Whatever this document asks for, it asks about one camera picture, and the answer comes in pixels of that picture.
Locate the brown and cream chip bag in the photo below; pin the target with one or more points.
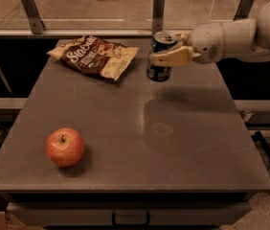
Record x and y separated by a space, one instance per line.
93 56

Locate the red apple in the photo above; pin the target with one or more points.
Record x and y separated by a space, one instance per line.
65 147

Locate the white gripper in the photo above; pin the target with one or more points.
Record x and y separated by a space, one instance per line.
206 45

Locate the clear acrylic barrier panel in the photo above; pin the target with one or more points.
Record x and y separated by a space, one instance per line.
117 14

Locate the blue pepsi can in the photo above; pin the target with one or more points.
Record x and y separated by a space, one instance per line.
160 43

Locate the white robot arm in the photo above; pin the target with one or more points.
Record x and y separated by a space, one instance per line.
247 40

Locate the left metal bracket post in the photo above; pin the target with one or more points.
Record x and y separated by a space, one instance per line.
36 24

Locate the metal bracket post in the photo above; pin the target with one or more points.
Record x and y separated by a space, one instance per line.
243 9
158 15
36 24

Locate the grey drawer with handle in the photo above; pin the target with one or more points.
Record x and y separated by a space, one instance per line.
194 214

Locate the right metal bracket post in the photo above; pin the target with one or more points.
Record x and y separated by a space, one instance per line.
243 9

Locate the cardboard box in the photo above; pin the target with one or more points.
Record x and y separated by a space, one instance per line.
10 222

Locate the middle metal bracket post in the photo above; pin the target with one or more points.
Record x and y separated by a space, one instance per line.
158 15

